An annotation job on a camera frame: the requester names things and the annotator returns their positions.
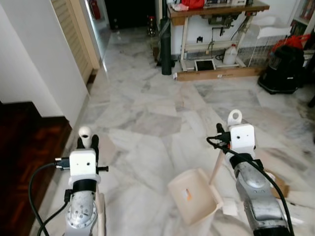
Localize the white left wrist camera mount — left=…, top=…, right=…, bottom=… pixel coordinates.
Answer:
left=68, top=149, right=97, bottom=188

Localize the white plastic jug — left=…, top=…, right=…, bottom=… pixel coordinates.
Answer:
left=222, top=44, right=240, bottom=66

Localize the white framed black scale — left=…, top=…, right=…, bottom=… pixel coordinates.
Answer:
left=194, top=59, right=218, bottom=73

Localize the white plastic tub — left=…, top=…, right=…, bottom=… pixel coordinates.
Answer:
left=255, top=17, right=296, bottom=41

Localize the brown cardboard scrap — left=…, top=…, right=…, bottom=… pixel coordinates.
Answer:
left=268, top=172, right=291, bottom=198

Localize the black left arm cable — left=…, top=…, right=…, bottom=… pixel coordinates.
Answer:
left=28, top=157, right=70, bottom=236

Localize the red fire extinguisher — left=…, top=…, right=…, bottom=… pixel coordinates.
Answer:
left=90, top=0, right=102, bottom=21

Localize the wooden louvered door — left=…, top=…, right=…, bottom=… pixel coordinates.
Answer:
left=51, top=0, right=102, bottom=85

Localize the tall black tube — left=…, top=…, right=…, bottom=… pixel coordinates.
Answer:
left=159, top=17, right=173, bottom=76

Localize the red cloth bundle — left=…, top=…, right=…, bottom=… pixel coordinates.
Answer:
left=180, top=0, right=205, bottom=10

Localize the long flat cardboard box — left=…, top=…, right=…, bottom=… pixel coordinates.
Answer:
left=173, top=66, right=267, bottom=82

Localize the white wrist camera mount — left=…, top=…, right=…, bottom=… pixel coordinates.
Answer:
left=68, top=149, right=97, bottom=188
left=229, top=124, right=256, bottom=153

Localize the beige long-handled dustpan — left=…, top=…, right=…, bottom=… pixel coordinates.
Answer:
left=167, top=109, right=243, bottom=227

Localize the white wire grid fence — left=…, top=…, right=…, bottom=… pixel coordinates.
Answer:
left=183, top=35, right=297, bottom=68

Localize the white paper scrap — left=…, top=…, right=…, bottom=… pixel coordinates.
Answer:
left=221, top=201, right=241, bottom=217

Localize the glass bottle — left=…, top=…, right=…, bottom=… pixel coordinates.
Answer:
left=147, top=15, right=158, bottom=38

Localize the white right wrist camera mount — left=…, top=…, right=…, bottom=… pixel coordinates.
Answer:
left=229, top=124, right=256, bottom=153

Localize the white bookshelf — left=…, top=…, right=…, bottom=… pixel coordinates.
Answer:
left=290, top=0, right=315, bottom=38

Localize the wooden top workbench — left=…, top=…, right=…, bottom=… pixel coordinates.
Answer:
left=167, top=0, right=271, bottom=75

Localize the red bag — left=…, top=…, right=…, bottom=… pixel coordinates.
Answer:
left=273, top=34, right=311, bottom=53

